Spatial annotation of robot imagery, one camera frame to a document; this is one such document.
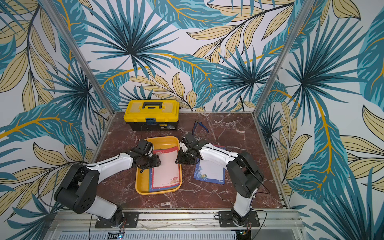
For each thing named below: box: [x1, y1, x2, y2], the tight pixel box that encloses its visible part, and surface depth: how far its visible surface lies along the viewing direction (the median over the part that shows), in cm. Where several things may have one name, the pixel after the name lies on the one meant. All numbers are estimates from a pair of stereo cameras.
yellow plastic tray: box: [135, 136, 182, 195], surface depth 88 cm
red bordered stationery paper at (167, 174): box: [151, 146, 181, 190], surface depth 89 cm
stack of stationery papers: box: [148, 160, 181, 193], surface depth 88 cm
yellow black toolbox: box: [123, 100, 180, 131], surface depth 100 cm
